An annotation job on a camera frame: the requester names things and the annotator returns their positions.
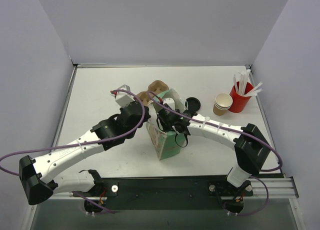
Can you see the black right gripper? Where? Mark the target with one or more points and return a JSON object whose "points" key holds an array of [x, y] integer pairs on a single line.
{"points": [[164, 118]]}

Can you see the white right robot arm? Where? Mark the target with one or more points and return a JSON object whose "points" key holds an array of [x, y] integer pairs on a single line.
{"points": [[248, 143]]}

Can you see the stack of paper cups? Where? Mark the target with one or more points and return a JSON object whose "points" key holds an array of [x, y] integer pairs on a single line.
{"points": [[222, 104]]}

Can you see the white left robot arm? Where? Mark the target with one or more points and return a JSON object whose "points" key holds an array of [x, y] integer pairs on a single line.
{"points": [[41, 177]]}

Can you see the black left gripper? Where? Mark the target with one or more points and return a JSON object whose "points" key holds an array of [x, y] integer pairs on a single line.
{"points": [[139, 107]]}

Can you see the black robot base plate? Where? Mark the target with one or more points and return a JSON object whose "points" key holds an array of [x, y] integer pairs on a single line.
{"points": [[203, 192]]}

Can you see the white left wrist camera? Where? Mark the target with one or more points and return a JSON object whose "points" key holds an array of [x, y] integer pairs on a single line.
{"points": [[123, 99]]}

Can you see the green paper takeout bag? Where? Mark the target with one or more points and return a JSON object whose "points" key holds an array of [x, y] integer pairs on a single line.
{"points": [[166, 144]]}

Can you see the red straw holder cup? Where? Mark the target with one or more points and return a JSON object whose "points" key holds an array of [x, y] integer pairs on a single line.
{"points": [[239, 101]]}

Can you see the white wrapped straws bundle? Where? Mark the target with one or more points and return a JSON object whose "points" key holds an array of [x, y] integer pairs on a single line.
{"points": [[240, 87]]}

